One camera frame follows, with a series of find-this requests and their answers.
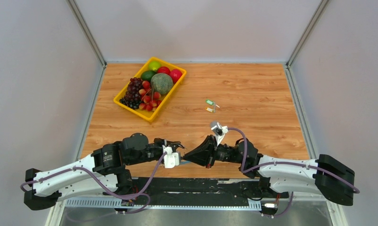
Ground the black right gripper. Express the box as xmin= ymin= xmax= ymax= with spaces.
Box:
xmin=183 ymin=136 xmax=243 ymax=170

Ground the keyring bunch with blue tag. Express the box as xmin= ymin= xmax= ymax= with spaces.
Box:
xmin=177 ymin=152 xmax=191 ymax=165

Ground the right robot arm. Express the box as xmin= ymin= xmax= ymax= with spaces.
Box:
xmin=183 ymin=135 xmax=360 ymax=206

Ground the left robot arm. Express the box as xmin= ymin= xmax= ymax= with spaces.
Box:
xmin=20 ymin=133 xmax=184 ymax=210

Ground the yellow plastic fruit tray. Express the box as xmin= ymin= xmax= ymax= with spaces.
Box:
xmin=113 ymin=57 xmax=187 ymax=122

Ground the dark grape bunch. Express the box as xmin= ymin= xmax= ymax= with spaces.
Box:
xmin=119 ymin=77 xmax=143 ymax=110

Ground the green key tag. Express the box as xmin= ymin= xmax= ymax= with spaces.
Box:
xmin=205 ymin=99 xmax=215 ymax=106

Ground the green cantaloupe melon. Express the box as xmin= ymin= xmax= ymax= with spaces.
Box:
xmin=150 ymin=73 xmax=174 ymax=96

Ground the dark green lime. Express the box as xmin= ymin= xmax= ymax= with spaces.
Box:
xmin=140 ymin=70 xmax=156 ymax=82

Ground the pink red fruit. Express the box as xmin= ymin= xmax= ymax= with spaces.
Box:
xmin=169 ymin=69 xmax=183 ymax=84

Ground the red apple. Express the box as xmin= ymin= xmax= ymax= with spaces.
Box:
xmin=157 ymin=66 xmax=171 ymax=75

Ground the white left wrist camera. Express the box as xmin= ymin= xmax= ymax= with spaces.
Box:
xmin=163 ymin=146 xmax=179 ymax=169

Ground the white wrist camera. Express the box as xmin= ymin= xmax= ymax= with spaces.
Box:
xmin=210 ymin=121 xmax=229 ymax=146
xmin=163 ymin=146 xmax=179 ymax=169

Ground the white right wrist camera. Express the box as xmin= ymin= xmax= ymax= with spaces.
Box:
xmin=210 ymin=121 xmax=229 ymax=146

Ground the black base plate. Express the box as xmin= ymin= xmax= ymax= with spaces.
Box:
xmin=144 ymin=178 xmax=278 ymax=207

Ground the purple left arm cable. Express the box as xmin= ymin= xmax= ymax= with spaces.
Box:
xmin=19 ymin=152 xmax=168 ymax=216

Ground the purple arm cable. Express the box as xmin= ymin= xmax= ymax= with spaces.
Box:
xmin=227 ymin=127 xmax=361 ymax=218
xmin=19 ymin=152 xmax=168 ymax=216

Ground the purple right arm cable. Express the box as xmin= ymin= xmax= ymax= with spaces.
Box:
xmin=227 ymin=127 xmax=361 ymax=218

